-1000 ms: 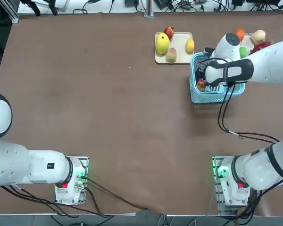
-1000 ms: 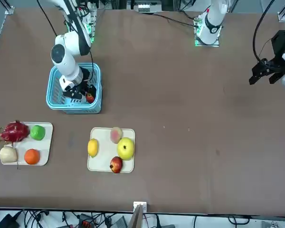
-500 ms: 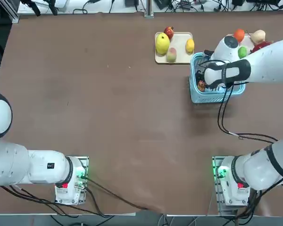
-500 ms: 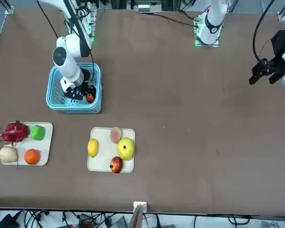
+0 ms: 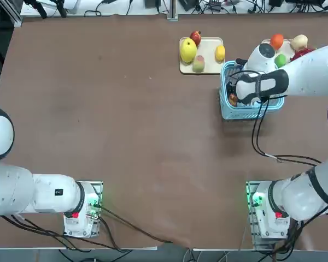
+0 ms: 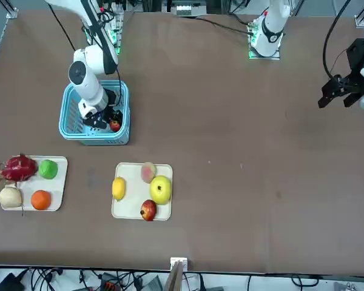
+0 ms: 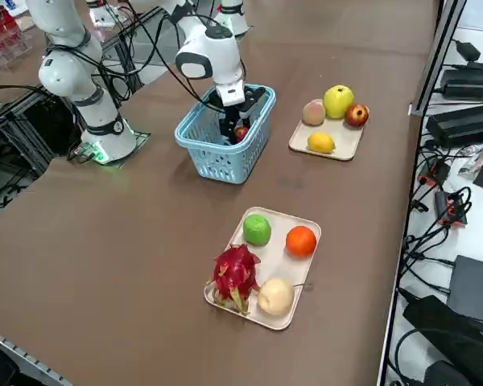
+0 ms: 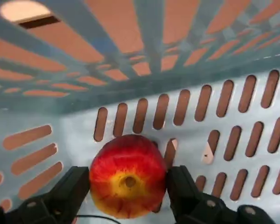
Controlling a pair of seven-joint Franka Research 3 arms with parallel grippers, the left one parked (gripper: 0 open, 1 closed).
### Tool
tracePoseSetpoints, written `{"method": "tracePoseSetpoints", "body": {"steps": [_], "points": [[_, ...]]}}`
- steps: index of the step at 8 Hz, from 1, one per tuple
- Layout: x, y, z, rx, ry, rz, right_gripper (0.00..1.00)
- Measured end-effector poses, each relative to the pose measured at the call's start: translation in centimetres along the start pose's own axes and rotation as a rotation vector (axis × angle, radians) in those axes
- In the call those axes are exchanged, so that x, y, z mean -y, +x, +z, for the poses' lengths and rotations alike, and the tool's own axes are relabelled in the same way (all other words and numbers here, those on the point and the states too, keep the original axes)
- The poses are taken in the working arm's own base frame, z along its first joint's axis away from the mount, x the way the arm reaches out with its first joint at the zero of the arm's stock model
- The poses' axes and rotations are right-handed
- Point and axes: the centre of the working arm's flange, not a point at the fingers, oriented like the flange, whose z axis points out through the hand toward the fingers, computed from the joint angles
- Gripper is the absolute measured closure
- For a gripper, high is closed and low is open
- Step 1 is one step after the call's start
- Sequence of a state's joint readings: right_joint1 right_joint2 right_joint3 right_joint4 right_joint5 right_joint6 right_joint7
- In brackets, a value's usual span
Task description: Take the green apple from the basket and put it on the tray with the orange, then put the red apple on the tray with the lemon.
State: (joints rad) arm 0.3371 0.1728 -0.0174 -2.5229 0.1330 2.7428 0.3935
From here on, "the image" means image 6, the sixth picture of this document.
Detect light blue plastic basket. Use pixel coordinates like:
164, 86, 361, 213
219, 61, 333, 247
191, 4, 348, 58
58, 79, 131, 146

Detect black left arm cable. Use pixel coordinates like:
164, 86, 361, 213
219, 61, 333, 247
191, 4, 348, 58
322, 0, 352, 80

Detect large yellow-green fruit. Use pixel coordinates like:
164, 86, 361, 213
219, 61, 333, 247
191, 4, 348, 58
149, 175, 173, 206

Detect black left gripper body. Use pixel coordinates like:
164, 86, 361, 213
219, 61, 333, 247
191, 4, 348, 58
339, 38, 364, 90

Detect black table cable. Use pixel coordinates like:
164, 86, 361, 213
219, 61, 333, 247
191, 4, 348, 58
194, 16, 253, 35

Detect orange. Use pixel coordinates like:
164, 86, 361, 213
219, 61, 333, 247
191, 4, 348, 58
30, 189, 52, 211

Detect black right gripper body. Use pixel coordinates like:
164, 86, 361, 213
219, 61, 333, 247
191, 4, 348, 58
94, 90, 119, 119

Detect yellow lemon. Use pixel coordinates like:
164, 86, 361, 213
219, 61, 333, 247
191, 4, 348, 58
112, 177, 127, 201

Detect pink peach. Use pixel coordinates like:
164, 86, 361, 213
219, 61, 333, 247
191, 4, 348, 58
140, 161, 157, 184

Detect green apple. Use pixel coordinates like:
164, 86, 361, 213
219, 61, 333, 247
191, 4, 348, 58
38, 159, 59, 180

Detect dark grey box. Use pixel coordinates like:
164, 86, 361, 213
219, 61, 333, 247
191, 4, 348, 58
0, 272, 25, 291

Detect black ribbed power adapter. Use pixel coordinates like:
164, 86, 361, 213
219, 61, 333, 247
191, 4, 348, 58
141, 275, 164, 291

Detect beige plastic tray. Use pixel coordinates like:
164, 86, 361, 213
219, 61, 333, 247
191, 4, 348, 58
111, 162, 174, 221
0, 156, 69, 212

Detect red dragon fruit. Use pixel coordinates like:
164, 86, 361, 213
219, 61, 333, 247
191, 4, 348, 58
0, 153, 39, 186

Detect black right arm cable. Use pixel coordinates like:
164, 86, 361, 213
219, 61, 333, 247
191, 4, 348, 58
47, 0, 123, 107

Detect aluminium frame post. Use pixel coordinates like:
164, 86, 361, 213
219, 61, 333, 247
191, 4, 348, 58
163, 256, 189, 291

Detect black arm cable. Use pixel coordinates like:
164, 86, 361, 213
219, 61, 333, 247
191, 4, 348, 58
47, 0, 123, 107
322, 0, 352, 80

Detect red pomegranate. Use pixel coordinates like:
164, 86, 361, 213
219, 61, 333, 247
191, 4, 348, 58
140, 199, 158, 222

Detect pale round pear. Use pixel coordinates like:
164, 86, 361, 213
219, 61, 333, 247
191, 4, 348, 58
0, 185, 25, 216

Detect black orange electronic device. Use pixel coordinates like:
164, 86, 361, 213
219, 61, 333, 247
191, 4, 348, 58
99, 272, 123, 291

